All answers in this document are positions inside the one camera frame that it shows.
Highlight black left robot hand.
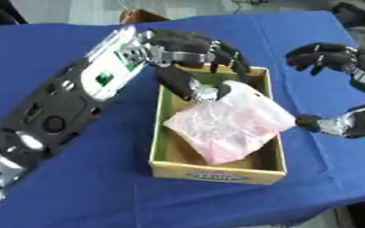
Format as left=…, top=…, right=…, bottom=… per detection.
left=135, top=28, right=253, bottom=102

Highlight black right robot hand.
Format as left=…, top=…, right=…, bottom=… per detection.
left=283, top=42, right=365, bottom=139

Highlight clear plastic bag pink contents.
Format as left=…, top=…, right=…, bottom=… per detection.
left=162, top=79, right=298, bottom=166

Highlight tan cardboard box green inside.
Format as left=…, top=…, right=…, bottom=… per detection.
left=148, top=64, right=288, bottom=186

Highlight brown wooden chair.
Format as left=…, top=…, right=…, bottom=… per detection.
left=118, top=8, right=170, bottom=25

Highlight black tripod leg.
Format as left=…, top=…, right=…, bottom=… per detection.
left=0, top=0, right=30, bottom=25

